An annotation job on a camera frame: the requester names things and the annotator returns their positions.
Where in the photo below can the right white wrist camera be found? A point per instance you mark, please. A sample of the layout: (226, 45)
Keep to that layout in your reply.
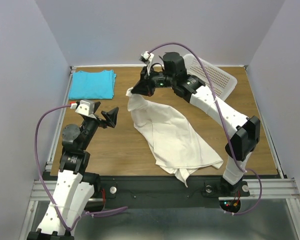
(147, 59)

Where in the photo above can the aluminium frame rail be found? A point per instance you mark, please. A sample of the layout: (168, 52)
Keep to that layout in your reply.
(271, 212)

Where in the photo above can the folded blue t-shirt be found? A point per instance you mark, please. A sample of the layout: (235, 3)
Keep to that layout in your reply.
(92, 85)

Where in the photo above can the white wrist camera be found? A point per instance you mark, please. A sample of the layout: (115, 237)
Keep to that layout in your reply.
(86, 108)
(147, 59)

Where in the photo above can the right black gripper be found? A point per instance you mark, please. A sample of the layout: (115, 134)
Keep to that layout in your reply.
(143, 86)

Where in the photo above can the white plastic basket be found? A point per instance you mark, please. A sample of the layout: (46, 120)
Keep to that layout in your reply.
(223, 83)

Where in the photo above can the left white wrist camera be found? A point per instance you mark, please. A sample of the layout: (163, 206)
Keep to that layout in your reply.
(86, 108)

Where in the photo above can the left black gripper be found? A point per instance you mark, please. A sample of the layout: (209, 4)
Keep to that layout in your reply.
(110, 116)

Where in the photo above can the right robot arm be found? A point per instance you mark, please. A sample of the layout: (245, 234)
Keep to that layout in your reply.
(242, 132)

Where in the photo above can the white t-shirt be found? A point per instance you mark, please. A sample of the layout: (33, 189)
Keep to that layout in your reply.
(177, 148)

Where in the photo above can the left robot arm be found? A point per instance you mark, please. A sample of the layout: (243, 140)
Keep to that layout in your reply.
(74, 186)

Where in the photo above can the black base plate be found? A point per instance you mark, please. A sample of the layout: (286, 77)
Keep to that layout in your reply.
(154, 192)

